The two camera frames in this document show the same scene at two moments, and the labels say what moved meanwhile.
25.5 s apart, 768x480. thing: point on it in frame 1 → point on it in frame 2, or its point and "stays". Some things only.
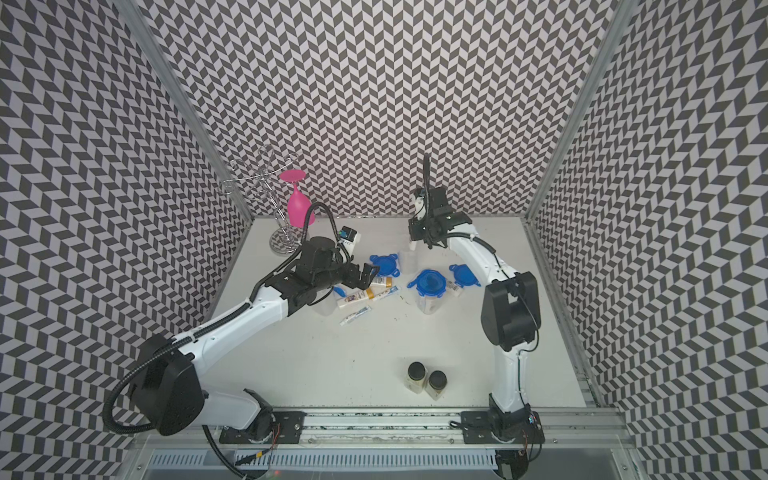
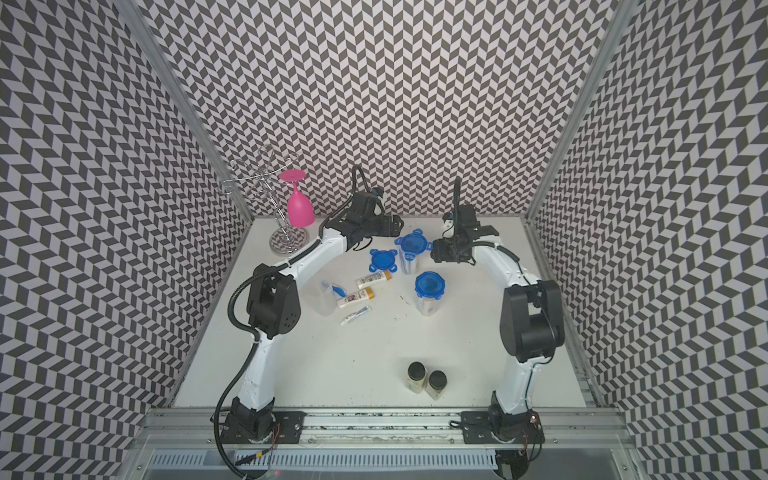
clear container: (429, 304) stays
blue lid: (463, 276) → (414, 244)
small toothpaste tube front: (355, 315) stays
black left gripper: (366, 278) → (387, 221)
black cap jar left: (416, 376) stays
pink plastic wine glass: (298, 204) stays
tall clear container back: (410, 261) stays
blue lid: (430, 283) stays
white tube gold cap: (374, 286) → (367, 293)
